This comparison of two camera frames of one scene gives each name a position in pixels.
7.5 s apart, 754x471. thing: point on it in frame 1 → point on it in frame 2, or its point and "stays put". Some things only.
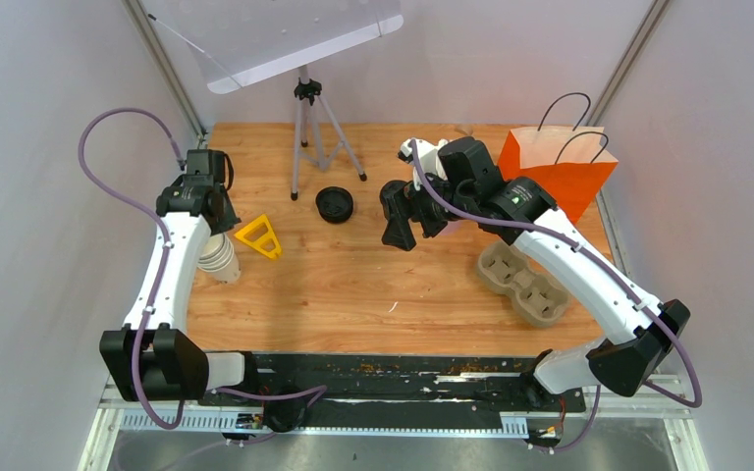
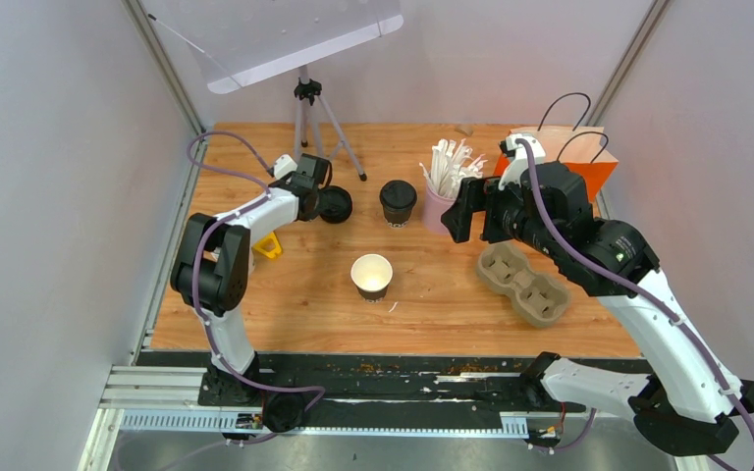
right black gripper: (399, 232) → (475, 194)
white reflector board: (241, 42) stays put
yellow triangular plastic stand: (260, 234) stays put
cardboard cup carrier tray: (536, 295) stays put
